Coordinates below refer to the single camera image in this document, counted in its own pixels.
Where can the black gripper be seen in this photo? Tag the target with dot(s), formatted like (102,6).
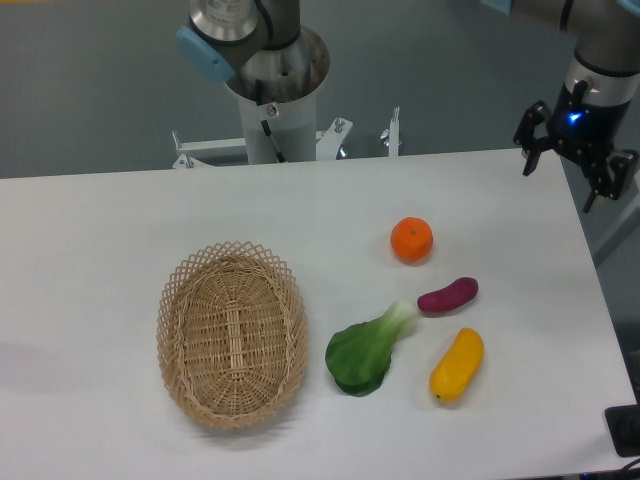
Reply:
(581,130)

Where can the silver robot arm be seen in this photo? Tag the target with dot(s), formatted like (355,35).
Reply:
(600,83)

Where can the green bok choy vegetable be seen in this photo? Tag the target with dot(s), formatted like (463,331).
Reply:
(359,357)

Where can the purple sweet potato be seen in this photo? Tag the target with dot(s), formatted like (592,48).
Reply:
(455,295)

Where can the orange tangerine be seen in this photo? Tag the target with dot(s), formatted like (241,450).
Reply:
(411,239)

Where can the yellow mango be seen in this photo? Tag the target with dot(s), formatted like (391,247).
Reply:
(456,369)

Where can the black device at table edge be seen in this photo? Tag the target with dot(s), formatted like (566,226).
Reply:
(623,426)

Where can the oval wicker basket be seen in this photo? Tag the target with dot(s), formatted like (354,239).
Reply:
(232,335)

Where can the white metal mounting frame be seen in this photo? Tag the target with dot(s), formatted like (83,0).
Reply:
(328,145)

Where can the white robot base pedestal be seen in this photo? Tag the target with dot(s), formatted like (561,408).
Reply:
(270,62)

